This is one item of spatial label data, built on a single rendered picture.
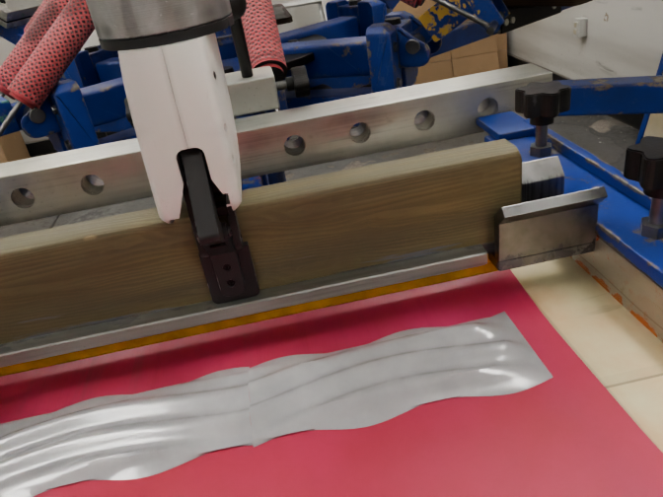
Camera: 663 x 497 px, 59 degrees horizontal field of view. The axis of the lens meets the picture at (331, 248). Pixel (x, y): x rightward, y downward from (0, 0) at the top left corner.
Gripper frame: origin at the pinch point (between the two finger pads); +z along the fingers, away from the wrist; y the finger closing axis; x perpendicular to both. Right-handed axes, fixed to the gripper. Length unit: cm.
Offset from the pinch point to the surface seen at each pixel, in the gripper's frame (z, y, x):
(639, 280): 3.2, 7.9, 25.3
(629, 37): 58, -258, 200
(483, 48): 82, -398, 175
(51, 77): -5, -59, -26
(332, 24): 0, -94, 22
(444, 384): 5.5, 10.6, 11.5
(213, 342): 6.0, 0.8, -2.6
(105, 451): 5.6, 9.6, -8.8
